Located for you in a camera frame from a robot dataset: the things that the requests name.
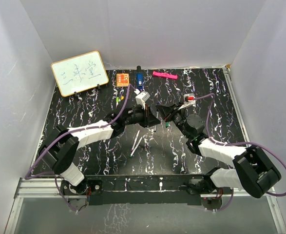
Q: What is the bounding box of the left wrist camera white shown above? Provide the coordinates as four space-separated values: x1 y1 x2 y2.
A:
134 89 150 110

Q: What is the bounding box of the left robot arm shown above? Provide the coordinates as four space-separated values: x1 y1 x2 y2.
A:
38 105 161 195

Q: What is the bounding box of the blue stapler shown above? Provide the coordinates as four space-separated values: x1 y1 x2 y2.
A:
136 66 143 90

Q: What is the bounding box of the white pen green end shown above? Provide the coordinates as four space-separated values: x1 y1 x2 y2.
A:
130 137 143 158

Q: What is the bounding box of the pink flat tool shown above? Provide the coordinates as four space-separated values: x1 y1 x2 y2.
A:
153 71 178 80

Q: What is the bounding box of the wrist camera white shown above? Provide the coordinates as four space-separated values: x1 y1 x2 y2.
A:
134 89 150 110
179 93 196 110

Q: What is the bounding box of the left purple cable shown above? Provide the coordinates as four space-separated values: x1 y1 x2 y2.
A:
24 84 140 213

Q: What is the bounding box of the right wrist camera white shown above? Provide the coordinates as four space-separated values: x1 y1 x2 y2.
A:
179 93 196 110

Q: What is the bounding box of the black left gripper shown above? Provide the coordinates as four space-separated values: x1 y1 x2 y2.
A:
123 103 159 127

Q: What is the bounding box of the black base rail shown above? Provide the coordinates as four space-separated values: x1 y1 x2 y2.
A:
59 174 233 207

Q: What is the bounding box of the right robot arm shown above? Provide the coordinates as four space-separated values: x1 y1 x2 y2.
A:
156 104 282 198

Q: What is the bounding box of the white board yellow frame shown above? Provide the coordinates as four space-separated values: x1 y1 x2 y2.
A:
51 51 109 97

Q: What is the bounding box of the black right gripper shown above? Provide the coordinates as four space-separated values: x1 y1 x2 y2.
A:
156 102 191 139

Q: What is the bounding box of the orange small notebook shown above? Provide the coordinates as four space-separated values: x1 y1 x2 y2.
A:
116 73 130 87

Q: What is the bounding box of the white pen magenta end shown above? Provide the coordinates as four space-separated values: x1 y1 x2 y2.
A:
131 130 140 151

